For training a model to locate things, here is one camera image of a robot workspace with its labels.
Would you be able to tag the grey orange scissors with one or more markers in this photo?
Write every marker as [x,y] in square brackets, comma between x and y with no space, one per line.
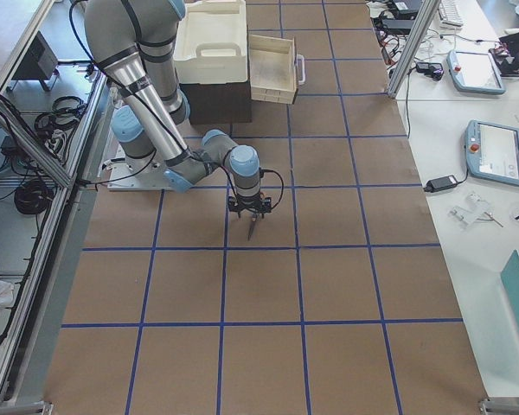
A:
[252,225]

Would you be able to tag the blue teach pendant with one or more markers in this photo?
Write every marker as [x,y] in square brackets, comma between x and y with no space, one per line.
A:
[475,73]
[492,152]

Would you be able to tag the white plastic tray bin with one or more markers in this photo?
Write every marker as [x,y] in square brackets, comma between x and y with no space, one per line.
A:
[211,43]

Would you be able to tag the light wooden drawer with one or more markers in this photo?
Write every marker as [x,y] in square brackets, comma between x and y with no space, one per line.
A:
[276,70]

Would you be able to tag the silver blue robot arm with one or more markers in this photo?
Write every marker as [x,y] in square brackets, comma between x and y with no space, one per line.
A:
[132,43]

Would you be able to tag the upper blue teach pendant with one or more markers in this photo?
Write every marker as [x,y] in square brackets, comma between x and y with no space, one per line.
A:
[475,73]

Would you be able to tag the black power adapter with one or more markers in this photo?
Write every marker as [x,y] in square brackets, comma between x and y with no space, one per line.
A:
[442,183]

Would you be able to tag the clear plastic bracket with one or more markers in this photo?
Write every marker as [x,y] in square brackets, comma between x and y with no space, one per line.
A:
[477,209]

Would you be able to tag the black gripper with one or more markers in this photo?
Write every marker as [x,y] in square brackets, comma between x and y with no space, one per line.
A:
[247,208]

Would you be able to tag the lower blue teach pendant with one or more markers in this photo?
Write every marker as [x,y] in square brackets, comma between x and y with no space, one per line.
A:
[492,152]

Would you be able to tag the dark brown wooden cabinet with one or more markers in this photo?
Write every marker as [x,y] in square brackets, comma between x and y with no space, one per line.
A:
[212,104]

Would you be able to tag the black box on floor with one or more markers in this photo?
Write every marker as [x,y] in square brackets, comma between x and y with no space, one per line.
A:
[39,63]

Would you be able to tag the aluminium frame post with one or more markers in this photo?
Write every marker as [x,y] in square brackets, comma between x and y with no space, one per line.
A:
[420,26]

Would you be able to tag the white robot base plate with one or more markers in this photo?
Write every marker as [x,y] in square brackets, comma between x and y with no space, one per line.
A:
[150,179]

